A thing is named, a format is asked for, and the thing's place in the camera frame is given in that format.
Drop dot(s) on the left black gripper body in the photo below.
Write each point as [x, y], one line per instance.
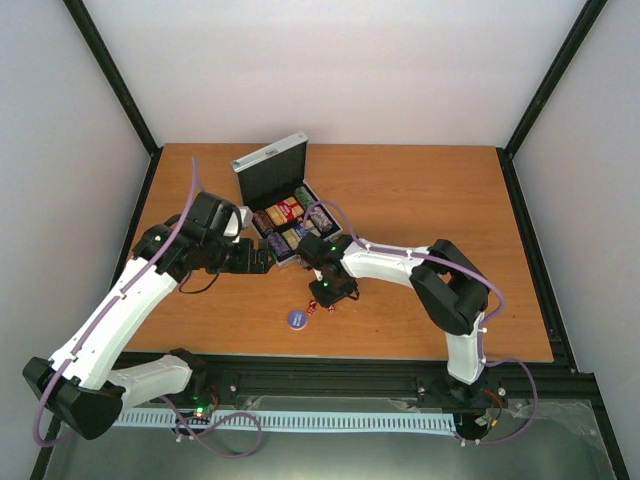
[238, 263]

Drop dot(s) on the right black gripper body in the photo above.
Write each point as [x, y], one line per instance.
[333, 291]

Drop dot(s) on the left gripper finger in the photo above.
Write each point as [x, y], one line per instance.
[262, 266]
[263, 247]

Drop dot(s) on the purple poker chip stack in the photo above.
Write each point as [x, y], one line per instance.
[279, 246]

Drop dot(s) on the brown poker chip stack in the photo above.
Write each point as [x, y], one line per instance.
[263, 222]

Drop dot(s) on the red playing card deck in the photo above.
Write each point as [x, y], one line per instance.
[285, 211]

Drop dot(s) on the aluminium poker case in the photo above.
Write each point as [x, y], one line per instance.
[273, 185]

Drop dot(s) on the blue playing card deck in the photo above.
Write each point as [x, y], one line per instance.
[295, 234]

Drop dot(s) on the blue small blind button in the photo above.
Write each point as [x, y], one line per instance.
[297, 319]

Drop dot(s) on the green poker chip stack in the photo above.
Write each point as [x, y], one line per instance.
[304, 197]

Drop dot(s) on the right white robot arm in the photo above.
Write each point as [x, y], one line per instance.
[449, 287]

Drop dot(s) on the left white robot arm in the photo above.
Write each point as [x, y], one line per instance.
[115, 320]

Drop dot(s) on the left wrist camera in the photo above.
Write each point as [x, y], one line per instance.
[240, 219]

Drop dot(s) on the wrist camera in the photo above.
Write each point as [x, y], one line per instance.
[311, 250]
[240, 219]

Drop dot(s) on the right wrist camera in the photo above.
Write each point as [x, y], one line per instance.
[311, 250]

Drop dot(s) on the black aluminium frame rail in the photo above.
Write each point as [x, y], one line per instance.
[234, 380]

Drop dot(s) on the light blue cable duct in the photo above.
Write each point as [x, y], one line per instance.
[311, 422]

